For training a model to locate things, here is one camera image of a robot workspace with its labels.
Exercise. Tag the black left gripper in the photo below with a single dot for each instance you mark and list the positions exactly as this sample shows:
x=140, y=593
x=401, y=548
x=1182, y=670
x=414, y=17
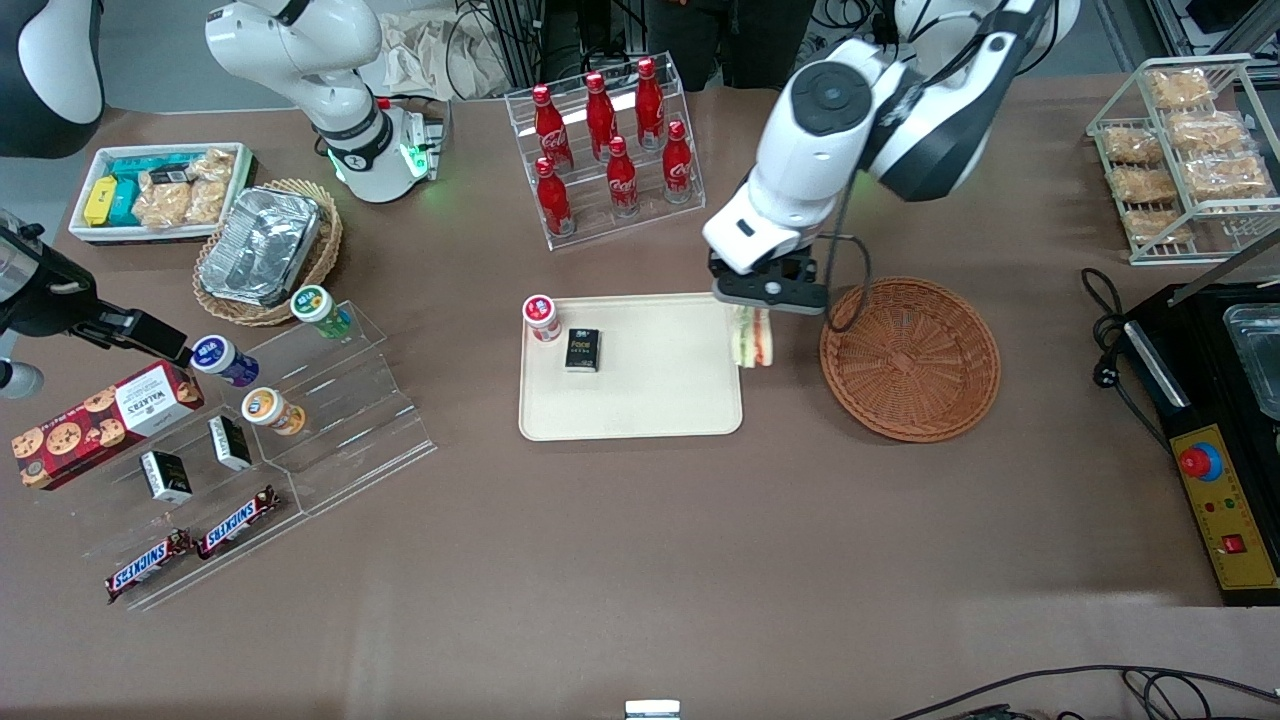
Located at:
x=792, y=268

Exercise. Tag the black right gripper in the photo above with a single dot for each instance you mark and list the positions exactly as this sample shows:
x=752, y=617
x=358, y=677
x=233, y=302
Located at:
x=48, y=303

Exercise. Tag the triangular sandwich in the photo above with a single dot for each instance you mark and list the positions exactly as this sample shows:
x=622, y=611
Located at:
x=755, y=340

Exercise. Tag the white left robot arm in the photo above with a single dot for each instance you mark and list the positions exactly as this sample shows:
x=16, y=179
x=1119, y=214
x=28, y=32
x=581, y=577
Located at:
x=830, y=100

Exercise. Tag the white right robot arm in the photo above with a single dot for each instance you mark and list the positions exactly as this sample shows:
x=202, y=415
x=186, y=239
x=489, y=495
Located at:
x=300, y=50

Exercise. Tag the aluminium foil tray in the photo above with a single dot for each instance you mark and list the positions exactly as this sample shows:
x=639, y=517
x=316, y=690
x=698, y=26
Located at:
x=260, y=245

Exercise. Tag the large brown wicker basket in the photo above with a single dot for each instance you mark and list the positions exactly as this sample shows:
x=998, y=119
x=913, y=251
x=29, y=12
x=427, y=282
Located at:
x=910, y=360

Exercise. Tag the beige plastic tray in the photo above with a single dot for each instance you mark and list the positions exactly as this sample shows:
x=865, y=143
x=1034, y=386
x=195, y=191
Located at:
x=660, y=390

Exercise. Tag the small light wicker basket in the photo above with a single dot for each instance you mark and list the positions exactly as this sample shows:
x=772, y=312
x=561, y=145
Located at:
x=325, y=260

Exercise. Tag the blue lid jar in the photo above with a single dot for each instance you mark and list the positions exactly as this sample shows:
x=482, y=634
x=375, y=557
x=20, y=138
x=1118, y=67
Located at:
x=222, y=358

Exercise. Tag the red cookie box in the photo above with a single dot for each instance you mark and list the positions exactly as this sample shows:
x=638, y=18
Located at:
x=100, y=425

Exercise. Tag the white plastic bin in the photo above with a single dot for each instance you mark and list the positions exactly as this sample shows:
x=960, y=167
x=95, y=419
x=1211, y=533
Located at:
x=85, y=232

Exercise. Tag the small black white box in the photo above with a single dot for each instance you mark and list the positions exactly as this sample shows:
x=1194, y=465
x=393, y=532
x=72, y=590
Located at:
x=166, y=476
x=230, y=442

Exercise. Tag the clear bag of crackers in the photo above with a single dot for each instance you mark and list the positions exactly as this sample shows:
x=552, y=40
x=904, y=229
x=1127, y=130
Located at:
x=160, y=205
x=210, y=190

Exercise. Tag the orange lid jar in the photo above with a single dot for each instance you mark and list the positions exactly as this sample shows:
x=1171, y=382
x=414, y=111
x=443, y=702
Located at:
x=270, y=410

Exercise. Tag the yellow snack box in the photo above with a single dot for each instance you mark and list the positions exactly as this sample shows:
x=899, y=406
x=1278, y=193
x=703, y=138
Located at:
x=99, y=202

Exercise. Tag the red cola bottle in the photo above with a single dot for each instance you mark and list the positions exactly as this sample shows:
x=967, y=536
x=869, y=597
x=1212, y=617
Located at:
x=553, y=200
x=548, y=125
x=601, y=115
x=649, y=100
x=622, y=180
x=677, y=165

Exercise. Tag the green lid jar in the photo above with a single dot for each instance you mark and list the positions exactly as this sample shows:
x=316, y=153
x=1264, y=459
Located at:
x=318, y=308

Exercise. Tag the teal snack box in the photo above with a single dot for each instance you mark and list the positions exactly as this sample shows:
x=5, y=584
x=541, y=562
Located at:
x=128, y=168

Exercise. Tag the snickers bar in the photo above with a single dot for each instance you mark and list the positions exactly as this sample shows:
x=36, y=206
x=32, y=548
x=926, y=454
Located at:
x=148, y=565
x=238, y=522

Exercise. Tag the clear acrylic bottle rack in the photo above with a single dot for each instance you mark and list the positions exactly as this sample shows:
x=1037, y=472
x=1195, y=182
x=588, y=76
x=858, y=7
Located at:
x=590, y=225

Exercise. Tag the black box with gold print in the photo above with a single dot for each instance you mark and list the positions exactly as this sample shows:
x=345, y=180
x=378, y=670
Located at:
x=582, y=350

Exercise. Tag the clear acrylic step stand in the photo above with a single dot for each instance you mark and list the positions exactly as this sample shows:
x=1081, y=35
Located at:
x=350, y=440

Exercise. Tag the red lid white jar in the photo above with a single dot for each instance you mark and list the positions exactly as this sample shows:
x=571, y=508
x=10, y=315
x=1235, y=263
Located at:
x=542, y=315

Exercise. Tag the wrapped rice cracker pack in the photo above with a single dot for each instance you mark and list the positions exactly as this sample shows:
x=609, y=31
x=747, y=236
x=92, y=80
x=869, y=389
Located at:
x=1208, y=132
x=1180, y=88
x=1133, y=145
x=1225, y=177
x=1158, y=226
x=1145, y=184

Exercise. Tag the beige crumpled cloth bag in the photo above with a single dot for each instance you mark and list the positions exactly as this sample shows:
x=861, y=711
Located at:
x=420, y=50

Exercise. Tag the red emergency stop button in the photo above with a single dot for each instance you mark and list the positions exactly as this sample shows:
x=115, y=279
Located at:
x=1200, y=460

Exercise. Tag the small silver metal block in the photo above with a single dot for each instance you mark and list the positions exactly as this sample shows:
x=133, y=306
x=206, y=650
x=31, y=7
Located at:
x=652, y=710

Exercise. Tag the steel pan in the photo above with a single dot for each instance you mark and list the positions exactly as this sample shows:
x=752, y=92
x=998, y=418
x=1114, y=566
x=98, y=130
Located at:
x=1260, y=350

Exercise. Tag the black yellow control box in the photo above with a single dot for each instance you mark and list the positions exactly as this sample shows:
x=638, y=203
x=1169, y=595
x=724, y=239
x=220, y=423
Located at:
x=1230, y=520

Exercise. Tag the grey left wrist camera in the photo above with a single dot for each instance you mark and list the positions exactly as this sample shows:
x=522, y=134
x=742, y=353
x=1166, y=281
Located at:
x=772, y=295

